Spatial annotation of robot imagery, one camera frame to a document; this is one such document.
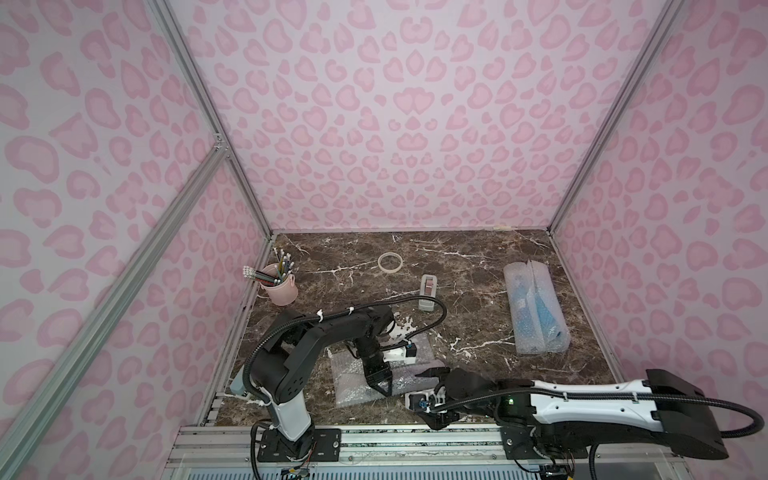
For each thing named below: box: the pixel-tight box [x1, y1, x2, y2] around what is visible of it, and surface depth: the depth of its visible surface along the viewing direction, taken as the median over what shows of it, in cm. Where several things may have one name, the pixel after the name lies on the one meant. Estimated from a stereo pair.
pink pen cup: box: [259, 263, 299, 307], surface depth 99 cm
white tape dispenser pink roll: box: [418, 274, 437, 312], surface depth 100 cm
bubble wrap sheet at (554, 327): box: [529, 260, 572, 354], surface depth 92 cm
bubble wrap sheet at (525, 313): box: [504, 260, 546, 355], surface depth 92 cm
